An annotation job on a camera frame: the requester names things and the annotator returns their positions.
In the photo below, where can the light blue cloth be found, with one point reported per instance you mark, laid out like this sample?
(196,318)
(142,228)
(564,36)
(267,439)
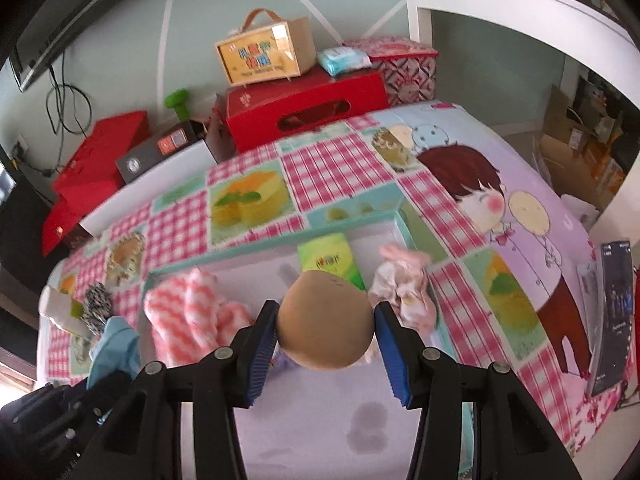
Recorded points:
(117,347)

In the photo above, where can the wet wipes pack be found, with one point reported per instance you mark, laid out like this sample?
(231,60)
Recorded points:
(345,60)

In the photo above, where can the pink and white cloth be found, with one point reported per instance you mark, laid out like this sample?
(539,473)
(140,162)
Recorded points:
(195,305)

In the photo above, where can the tan soft ball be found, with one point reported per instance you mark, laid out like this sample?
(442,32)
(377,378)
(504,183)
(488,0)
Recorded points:
(325,320)

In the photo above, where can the red patterned box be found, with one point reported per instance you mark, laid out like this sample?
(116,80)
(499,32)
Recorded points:
(405,70)

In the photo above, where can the red carton box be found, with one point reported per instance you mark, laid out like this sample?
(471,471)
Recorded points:
(300,105)

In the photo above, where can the black carton box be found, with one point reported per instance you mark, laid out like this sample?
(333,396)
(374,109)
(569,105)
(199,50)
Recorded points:
(145,160)

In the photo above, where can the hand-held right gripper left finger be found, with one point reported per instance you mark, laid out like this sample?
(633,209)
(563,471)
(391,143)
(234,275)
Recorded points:
(262,360)

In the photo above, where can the printed checkered blanket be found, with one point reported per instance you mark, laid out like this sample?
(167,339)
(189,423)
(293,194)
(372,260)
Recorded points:
(340,170)

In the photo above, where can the teal cardboard box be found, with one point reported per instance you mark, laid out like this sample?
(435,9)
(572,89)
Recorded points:
(325,410)

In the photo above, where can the brown cardboard box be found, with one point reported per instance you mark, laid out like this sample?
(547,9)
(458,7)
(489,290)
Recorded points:
(575,130)

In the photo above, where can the pink floral cloth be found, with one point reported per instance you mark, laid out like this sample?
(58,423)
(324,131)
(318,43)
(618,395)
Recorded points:
(405,285)

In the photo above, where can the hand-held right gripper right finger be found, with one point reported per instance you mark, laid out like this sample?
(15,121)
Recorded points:
(395,370)

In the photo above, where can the green packet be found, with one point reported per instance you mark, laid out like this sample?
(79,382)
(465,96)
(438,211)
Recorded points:
(325,260)

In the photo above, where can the green dumbbell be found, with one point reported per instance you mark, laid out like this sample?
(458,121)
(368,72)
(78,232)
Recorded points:
(177,102)

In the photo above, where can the black cabinet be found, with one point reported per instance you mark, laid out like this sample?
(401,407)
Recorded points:
(20,230)

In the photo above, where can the black television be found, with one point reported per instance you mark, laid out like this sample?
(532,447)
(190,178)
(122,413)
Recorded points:
(60,10)

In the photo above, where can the red box with gold clasp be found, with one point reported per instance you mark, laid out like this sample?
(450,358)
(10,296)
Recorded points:
(60,225)

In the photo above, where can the black smartphone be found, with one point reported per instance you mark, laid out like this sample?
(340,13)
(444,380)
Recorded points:
(612,320)

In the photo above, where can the black and white scrunchie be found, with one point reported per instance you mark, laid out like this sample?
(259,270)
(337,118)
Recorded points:
(97,307)

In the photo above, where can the red handbag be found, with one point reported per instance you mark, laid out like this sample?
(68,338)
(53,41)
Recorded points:
(100,150)

